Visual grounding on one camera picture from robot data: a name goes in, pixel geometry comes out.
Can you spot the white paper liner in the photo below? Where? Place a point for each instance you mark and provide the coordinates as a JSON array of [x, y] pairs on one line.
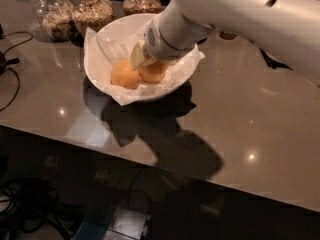
[[106, 47]]

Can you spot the glass jar with oats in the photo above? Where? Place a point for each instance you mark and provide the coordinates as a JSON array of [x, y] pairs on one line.
[[55, 18]]

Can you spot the blue and silver box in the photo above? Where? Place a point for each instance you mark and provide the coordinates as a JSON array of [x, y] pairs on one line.
[[115, 223]]

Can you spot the black tray under plates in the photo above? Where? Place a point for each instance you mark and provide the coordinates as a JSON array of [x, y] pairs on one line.
[[271, 62]]

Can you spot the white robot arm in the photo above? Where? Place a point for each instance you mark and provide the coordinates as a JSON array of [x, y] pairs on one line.
[[286, 29]]

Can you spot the glass jar with grains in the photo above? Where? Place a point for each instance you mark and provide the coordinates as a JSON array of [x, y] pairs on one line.
[[93, 14]]

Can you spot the glass jar with brown cereal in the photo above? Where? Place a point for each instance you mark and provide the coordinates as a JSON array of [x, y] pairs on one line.
[[141, 6]]

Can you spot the orange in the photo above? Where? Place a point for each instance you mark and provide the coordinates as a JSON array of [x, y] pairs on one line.
[[153, 73], [123, 75]]

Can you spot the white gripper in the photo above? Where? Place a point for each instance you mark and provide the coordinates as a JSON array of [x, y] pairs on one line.
[[157, 46]]

